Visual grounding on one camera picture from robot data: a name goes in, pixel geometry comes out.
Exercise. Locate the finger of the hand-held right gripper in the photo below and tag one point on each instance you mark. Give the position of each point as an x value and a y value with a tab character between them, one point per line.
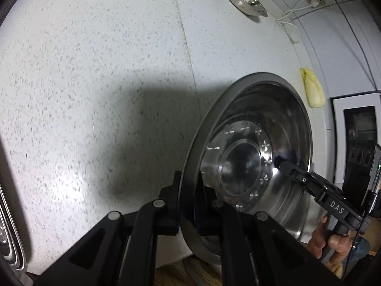
297	175

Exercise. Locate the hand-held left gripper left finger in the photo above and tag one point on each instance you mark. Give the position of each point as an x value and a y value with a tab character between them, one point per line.
166	202

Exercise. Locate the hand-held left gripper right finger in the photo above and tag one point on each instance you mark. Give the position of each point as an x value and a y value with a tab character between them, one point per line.
217	213

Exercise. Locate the large stainless steel bowl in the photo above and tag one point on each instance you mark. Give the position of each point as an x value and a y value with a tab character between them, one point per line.
268	119

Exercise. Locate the large stainless steel plate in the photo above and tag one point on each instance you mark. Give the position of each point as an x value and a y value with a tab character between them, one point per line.
10	238

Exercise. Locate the person's right hand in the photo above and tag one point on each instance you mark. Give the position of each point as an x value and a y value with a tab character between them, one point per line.
336	244

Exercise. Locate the white microwave oven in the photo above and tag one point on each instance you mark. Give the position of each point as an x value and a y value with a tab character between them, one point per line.
337	116

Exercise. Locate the yellow dish cloth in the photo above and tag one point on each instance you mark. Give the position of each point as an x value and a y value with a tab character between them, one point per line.
312	89

